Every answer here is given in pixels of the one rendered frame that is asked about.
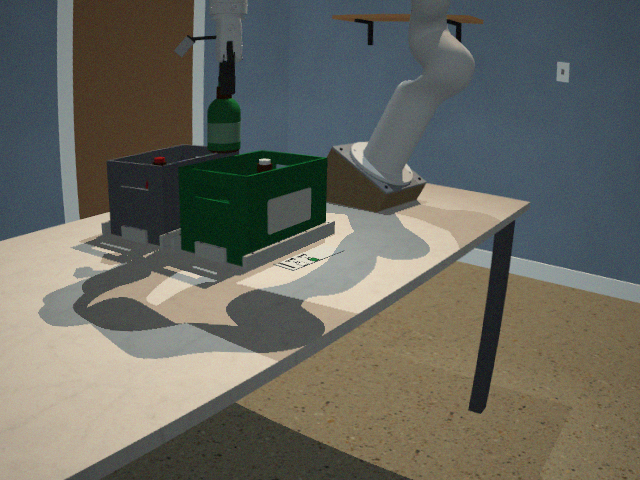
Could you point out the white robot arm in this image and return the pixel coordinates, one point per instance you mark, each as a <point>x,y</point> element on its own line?
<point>448,70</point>

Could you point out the green glass bottle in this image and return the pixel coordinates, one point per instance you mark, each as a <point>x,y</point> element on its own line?
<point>223,124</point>

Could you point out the grey bottle crate with dividers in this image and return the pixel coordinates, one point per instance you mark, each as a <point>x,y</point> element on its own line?
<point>156,209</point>

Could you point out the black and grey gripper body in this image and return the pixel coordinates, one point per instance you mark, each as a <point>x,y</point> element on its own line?
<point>225,34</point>

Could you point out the beige paper pick list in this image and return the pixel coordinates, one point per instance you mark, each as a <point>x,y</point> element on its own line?
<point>309,257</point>

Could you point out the red bottle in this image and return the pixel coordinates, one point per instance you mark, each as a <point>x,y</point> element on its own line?
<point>157,161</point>

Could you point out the green crate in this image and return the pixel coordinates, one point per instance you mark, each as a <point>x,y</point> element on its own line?
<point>248,211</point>

